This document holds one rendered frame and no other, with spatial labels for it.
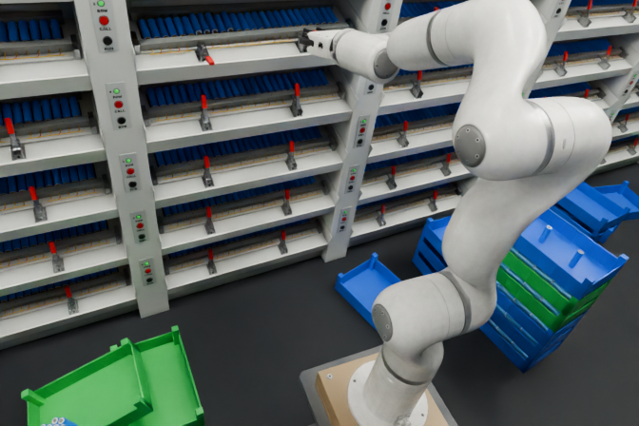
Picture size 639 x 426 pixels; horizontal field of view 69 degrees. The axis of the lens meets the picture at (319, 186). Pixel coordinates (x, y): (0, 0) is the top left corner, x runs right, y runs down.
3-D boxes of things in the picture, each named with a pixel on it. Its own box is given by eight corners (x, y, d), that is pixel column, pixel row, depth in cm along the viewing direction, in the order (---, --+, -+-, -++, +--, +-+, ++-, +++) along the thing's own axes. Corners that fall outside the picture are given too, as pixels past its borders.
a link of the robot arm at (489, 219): (389, 304, 92) (454, 286, 99) (420, 358, 84) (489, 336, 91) (495, 81, 60) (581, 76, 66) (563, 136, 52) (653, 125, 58)
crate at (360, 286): (429, 317, 170) (435, 303, 165) (392, 346, 159) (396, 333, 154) (371, 265, 187) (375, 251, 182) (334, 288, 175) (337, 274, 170)
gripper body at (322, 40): (326, 67, 103) (304, 56, 111) (365, 63, 107) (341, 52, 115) (327, 31, 99) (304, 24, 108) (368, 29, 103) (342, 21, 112)
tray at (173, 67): (358, 62, 133) (370, 35, 125) (136, 85, 108) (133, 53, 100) (331, 16, 142) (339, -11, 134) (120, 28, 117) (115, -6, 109)
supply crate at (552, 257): (615, 275, 141) (629, 257, 136) (578, 300, 132) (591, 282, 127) (534, 214, 160) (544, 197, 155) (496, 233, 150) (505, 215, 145)
